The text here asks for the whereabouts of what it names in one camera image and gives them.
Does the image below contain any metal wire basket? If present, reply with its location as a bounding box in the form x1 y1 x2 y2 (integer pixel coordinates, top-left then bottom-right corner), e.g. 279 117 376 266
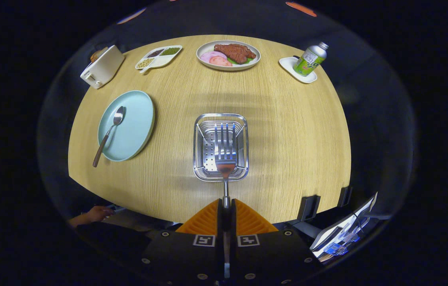
193 113 249 182

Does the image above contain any white toaster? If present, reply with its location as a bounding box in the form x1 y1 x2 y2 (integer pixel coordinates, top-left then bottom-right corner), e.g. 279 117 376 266
80 45 125 89

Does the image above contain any metal spoon with brown handle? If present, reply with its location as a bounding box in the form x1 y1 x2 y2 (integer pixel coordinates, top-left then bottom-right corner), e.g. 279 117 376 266
92 106 125 168

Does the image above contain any light blue plate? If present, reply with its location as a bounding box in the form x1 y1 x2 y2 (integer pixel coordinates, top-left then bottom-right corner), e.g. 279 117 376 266
97 90 156 162

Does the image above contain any brown grilled meat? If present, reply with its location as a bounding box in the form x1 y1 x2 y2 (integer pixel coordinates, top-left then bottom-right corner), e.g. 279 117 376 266
214 43 257 65

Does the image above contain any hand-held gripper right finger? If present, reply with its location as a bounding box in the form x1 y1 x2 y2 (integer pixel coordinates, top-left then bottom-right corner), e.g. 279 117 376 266
230 199 316 284

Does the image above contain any white divided tray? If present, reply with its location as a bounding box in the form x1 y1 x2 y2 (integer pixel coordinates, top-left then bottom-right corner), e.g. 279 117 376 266
135 45 183 74

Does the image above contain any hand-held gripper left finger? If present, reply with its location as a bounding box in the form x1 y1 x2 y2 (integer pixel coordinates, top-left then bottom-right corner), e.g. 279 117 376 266
141 199 224 284

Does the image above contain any pale pink ham slice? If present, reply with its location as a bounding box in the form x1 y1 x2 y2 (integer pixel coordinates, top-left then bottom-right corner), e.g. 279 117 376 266
201 51 227 63

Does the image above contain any white flat device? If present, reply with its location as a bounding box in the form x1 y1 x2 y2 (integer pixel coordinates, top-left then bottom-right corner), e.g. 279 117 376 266
311 193 378 263

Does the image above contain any white square coaster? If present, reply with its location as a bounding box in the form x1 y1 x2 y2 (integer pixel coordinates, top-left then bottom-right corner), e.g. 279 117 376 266
279 56 318 84

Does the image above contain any toasted bread slice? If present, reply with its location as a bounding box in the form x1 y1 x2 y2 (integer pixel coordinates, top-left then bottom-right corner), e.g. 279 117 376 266
90 47 108 63

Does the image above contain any white round plate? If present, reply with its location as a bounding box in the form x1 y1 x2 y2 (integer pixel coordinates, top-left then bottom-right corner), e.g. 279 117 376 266
196 40 261 72

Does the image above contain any metal fork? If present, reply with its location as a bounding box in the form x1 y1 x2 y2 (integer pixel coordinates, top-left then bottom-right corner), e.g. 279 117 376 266
214 123 238 278

